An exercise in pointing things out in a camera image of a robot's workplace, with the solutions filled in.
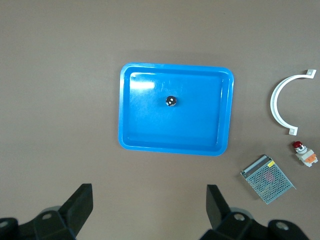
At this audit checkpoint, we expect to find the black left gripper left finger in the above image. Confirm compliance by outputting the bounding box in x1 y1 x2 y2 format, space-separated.
18 183 94 240

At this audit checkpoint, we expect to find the red indicator lamp orange base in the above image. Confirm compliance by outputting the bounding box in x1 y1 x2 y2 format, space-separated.
291 140 319 168

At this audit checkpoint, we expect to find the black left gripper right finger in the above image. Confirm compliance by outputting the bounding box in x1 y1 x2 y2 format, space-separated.
199 184 273 240

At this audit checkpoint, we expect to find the blue plastic tray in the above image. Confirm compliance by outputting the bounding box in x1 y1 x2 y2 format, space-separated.
117 62 235 157

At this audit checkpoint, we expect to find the metal mesh power supply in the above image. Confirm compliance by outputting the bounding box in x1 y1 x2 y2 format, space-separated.
240 154 297 205

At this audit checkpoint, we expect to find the large white half clamp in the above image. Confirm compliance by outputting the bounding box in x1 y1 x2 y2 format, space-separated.
270 69 317 136

